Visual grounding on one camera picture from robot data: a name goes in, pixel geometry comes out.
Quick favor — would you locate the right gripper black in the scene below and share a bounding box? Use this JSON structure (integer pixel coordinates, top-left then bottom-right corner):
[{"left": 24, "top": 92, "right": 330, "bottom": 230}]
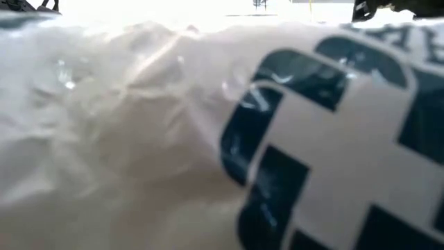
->
[{"left": 351, "top": 0, "right": 379, "bottom": 23}]

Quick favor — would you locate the white green-print gauze pack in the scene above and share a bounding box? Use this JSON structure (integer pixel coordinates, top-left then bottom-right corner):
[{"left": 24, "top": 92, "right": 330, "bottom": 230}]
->
[{"left": 0, "top": 10, "right": 444, "bottom": 250}]

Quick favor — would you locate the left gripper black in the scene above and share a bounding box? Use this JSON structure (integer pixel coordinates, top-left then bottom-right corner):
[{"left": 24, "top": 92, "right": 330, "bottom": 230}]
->
[{"left": 0, "top": 0, "right": 62, "bottom": 15}]

